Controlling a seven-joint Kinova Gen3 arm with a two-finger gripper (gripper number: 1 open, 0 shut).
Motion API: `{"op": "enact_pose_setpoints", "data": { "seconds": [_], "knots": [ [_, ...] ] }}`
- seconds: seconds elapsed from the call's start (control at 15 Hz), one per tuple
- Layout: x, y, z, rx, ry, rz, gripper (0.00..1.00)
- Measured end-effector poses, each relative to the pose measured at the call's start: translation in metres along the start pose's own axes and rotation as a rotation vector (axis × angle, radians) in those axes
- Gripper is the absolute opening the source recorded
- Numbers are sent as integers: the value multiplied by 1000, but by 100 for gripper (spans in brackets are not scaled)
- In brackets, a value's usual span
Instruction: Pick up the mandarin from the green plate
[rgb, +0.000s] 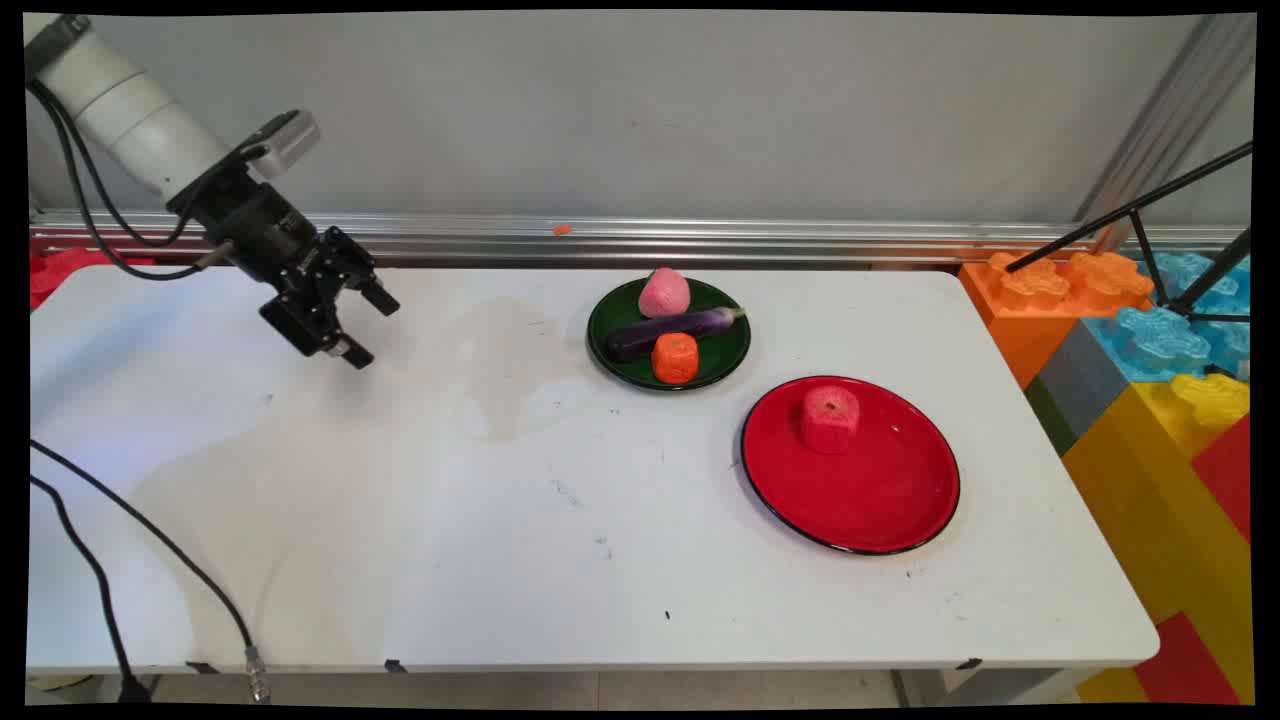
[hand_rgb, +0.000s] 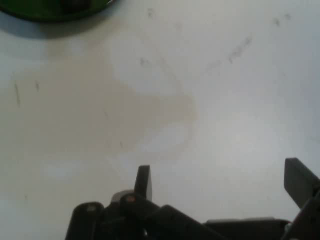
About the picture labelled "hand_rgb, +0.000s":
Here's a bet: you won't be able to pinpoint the dark green round plate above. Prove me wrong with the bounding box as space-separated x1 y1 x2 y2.
0 0 115 22

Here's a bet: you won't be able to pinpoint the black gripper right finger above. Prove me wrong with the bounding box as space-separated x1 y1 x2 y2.
284 157 320 240

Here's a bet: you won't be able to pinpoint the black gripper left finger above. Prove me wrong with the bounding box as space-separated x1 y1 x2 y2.
66 165 181 240

